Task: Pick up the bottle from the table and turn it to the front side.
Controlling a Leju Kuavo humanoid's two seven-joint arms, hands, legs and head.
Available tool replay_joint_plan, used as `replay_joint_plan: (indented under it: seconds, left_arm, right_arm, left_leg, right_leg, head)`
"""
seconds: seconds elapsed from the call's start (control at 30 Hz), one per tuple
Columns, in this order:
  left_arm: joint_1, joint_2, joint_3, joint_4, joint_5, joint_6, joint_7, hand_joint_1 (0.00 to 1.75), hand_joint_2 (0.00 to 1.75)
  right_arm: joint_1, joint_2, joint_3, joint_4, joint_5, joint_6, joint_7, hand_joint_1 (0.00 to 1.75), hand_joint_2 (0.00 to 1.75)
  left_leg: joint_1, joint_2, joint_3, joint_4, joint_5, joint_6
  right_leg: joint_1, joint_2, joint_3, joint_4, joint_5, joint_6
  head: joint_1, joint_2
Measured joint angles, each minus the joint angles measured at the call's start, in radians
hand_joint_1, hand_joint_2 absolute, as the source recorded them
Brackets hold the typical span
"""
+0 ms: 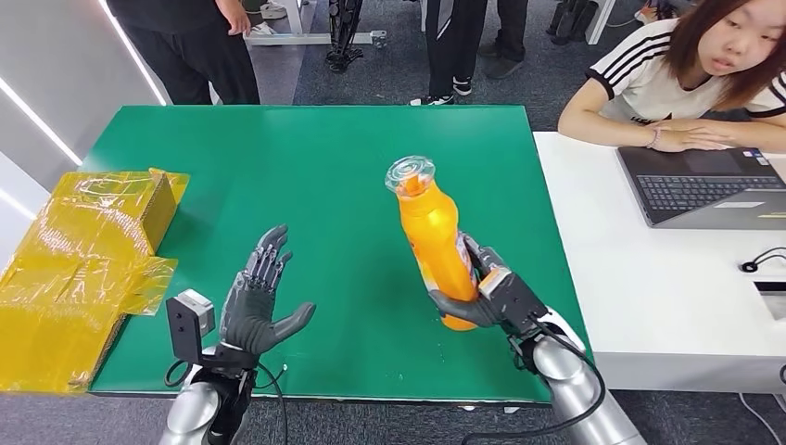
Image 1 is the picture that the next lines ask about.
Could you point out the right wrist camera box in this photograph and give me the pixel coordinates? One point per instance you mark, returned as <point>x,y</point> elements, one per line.
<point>519,302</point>

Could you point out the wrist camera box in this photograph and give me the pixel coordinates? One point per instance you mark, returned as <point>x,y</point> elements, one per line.
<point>519,302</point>
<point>187,322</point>

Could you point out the white desk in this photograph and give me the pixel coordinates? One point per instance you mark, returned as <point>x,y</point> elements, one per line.
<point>663,295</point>

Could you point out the seated person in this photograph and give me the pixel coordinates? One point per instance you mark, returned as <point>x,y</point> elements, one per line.
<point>651,73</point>

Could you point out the green table mat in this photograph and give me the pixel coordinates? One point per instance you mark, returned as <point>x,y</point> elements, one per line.
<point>338,153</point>

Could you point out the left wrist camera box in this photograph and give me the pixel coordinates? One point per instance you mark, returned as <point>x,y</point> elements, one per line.
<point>187,322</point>

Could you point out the orange detergent bottle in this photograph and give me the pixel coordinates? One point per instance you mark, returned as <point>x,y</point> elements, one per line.
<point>433,233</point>

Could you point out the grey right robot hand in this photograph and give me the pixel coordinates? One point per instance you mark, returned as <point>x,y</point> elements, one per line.
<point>460,307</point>

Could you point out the yellow taped cardboard box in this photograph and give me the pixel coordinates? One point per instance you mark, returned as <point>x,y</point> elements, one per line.
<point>73,276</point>

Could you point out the white desk frame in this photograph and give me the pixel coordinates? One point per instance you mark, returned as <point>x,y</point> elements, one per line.
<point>307,39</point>

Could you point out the humanoid robot with black legs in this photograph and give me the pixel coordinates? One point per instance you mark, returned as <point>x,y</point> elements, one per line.
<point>344,31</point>

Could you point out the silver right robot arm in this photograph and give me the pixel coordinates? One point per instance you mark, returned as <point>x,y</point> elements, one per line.
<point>571,381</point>

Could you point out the grey device with black screen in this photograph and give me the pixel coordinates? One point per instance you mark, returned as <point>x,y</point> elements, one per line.
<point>775,301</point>

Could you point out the grey laptop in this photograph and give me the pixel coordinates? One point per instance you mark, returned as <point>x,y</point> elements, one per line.
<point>700,187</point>

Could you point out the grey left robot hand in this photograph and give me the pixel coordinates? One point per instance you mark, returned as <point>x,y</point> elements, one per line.
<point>248,313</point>

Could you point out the white table leg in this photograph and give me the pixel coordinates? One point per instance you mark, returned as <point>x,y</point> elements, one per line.
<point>600,21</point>

